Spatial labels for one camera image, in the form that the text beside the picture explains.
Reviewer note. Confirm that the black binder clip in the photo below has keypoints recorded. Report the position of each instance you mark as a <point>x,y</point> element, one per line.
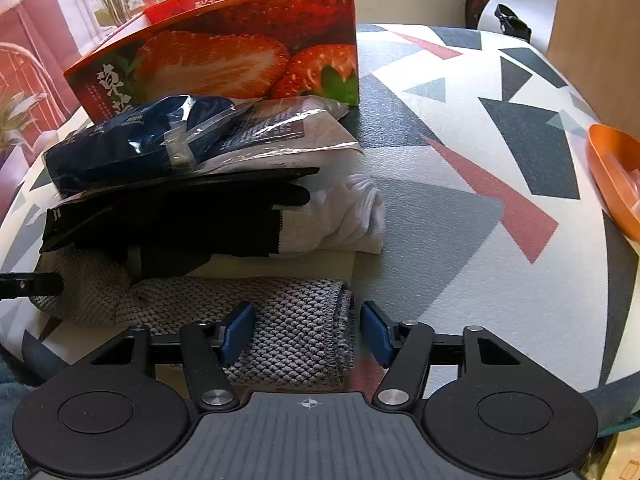
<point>510,20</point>

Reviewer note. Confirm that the geometric patterned tablecloth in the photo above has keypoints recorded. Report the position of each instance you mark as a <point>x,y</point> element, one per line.
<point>450,185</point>

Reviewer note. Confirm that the strawberry print cardboard box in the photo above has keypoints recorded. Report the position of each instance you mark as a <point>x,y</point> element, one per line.
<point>225,60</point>

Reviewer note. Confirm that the grey waffle cloth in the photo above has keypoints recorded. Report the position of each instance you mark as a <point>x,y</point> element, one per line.
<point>290,325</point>

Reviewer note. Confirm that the wooden board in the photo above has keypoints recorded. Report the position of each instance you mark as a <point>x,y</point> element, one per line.
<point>600,35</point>

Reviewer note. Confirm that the teal carpet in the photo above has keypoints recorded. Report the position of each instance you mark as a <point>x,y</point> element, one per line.
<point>15,410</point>

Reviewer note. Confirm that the navy socks in plastic packet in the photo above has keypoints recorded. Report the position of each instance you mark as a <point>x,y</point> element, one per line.
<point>110,145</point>

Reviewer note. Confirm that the black socks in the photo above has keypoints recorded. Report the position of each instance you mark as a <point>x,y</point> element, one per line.
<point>175,220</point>

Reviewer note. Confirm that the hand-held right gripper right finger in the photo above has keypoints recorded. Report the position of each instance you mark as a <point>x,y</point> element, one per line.
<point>375,332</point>

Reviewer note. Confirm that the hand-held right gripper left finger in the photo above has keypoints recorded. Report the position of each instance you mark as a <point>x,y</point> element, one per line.
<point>237,332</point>

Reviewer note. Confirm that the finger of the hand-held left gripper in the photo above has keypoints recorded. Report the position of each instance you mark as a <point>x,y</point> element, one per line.
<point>35,285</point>

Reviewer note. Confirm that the wall poster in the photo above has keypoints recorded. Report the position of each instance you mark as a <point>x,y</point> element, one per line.
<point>40,35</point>

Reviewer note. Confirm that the orange plastic bowl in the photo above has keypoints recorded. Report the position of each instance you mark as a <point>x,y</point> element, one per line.
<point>615,170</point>

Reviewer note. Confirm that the white socks in clear packet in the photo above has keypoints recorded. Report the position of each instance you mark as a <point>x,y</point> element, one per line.
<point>310,130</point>

